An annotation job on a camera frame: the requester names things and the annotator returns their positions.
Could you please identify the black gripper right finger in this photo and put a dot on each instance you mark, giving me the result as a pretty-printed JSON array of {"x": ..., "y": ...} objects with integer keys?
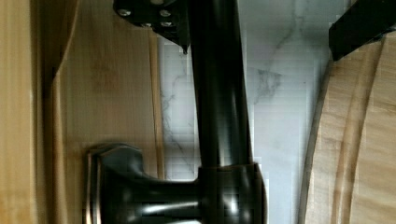
[{"x": 365, "y": 22}]

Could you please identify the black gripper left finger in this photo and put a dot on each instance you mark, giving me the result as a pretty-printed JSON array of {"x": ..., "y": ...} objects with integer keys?
[{"x": 167, "y": 18}]

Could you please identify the large wooden cutting board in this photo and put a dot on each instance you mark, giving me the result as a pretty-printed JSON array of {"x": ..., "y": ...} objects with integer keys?
[{"x": 350, "y": 171}]

